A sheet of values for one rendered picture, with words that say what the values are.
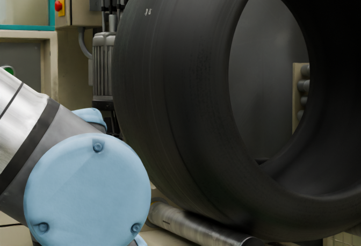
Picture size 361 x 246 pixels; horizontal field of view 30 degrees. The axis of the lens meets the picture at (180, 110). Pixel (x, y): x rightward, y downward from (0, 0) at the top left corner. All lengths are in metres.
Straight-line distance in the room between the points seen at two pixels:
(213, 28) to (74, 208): 0.55
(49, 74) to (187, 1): 0.63
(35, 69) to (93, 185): 1.12
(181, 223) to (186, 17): 0.40
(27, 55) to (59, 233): 1.12
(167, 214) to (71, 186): 0.80
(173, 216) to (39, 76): 0.52
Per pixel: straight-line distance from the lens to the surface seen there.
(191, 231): 1.17
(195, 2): 0.98
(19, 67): 1.57
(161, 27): 1.00
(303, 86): 1.65
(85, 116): 0.62
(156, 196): 1.34
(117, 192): 0.48
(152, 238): 1.28
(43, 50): 1.58
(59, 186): 0.47
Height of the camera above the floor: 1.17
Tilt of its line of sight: 3 degrees down
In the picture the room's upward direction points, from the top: straight up
